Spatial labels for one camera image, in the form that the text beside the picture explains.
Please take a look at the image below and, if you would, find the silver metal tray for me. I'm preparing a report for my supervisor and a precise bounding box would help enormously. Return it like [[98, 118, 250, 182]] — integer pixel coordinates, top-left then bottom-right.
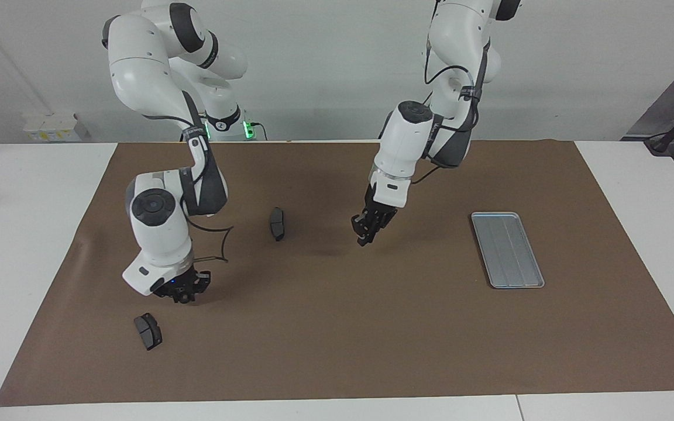
[[470, 212, 546, 289]]

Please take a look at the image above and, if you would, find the dark grey brake pad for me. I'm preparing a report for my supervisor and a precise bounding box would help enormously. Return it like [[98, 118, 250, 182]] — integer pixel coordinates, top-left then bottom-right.
[[269, 206, 286, 242], [133, 312, 163, 351]]

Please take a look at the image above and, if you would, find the brown table mat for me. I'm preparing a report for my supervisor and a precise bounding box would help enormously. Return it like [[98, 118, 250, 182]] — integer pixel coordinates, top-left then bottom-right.
[[0, 139, 674, 407]]

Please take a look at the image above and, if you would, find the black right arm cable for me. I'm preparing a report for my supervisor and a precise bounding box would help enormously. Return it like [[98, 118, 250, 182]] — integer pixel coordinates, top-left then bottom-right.
[[179, 88, 235, 263]]

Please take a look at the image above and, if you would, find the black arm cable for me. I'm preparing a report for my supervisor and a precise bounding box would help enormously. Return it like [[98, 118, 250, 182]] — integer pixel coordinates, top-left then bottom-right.
[[179, 88, 235, 263], [410, 35, 484, 185]]

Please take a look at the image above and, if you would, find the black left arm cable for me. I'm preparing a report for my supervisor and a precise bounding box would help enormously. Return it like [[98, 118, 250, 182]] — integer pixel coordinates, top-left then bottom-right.
[[410, 35, 484, 185]]

